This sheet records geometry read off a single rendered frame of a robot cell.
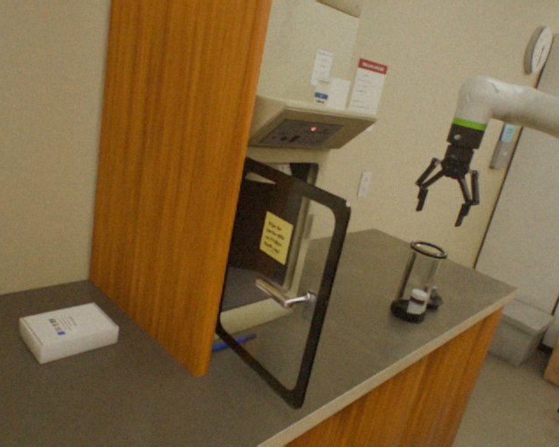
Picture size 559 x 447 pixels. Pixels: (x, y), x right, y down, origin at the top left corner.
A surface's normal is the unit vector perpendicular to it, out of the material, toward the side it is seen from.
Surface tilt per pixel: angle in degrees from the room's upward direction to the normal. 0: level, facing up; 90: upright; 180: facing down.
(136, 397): 0
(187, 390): 0
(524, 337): 95
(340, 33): 90
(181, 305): 90
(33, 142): 90
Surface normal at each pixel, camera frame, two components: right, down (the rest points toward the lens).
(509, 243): -0.68, 0.09
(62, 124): 0.70, 0.34
